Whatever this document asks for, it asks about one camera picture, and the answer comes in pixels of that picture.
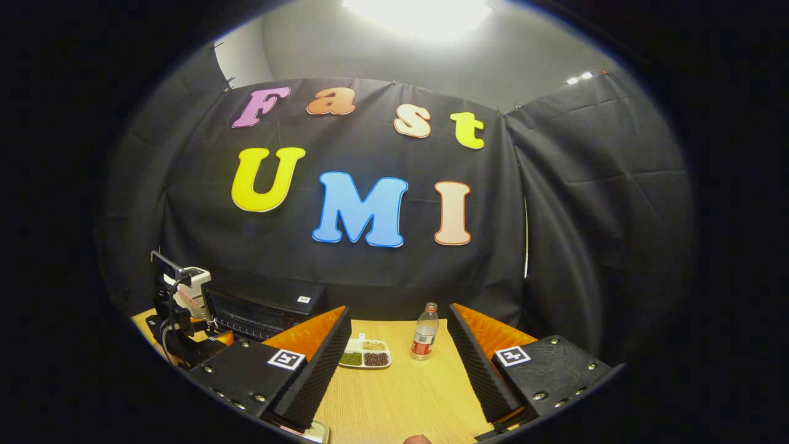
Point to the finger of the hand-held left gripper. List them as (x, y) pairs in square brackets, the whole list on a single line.
[(223, 338)]

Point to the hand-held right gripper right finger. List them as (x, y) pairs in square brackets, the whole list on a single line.
[(481, 370)]

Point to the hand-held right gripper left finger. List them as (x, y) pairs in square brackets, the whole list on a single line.
[(317, 376)]

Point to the black electric oven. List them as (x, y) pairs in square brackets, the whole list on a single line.
[(265, 308)]

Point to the white food plate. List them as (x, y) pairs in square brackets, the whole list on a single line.
[(317, 431)]

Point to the white divided bean dish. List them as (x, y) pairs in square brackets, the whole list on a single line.
[(365, 353)]

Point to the white toaster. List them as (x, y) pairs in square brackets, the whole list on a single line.
[(194, 290)]

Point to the water bottle with red label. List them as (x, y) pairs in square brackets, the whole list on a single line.
[(424, 336)]

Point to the black backdrop cloth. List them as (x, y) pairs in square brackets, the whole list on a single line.
[(370, 265)]

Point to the small ceiling light panel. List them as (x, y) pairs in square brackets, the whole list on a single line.
[(580, 78)]

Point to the large ceiling light panel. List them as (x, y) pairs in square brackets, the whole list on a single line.
[(419, 15)]

